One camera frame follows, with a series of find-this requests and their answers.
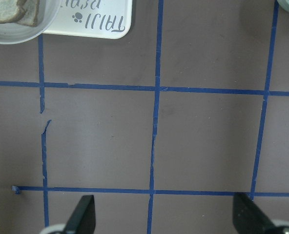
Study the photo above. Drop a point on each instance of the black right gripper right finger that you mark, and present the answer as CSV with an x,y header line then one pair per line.
x,y
248,218

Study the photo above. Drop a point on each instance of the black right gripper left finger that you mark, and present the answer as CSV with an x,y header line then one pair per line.
x,y
83,218

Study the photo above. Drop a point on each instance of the white round plate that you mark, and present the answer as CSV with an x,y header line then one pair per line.
x,y
13,33

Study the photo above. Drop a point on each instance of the bread slice brown crust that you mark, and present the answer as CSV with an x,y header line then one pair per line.
x,y
11,10

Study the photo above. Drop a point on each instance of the bread slice on plate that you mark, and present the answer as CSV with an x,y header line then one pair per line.
x,y
30,17

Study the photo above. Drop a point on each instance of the white bear tray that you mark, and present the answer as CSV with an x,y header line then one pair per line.
x,y
104,19

